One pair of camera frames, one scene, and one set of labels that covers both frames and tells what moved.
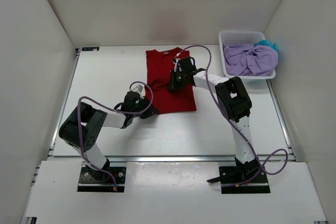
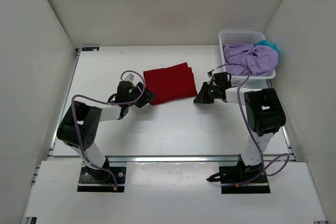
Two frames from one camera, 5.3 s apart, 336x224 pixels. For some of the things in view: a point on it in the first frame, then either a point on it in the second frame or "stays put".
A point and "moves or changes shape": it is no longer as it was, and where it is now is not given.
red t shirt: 159,64 moves or changes shape
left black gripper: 150,111 -> 146,97
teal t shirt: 266,42 stays put
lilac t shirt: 247,59 stays put
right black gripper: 174,85 -> 202,97
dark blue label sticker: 86,49 stays put
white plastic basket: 248,37 stays put
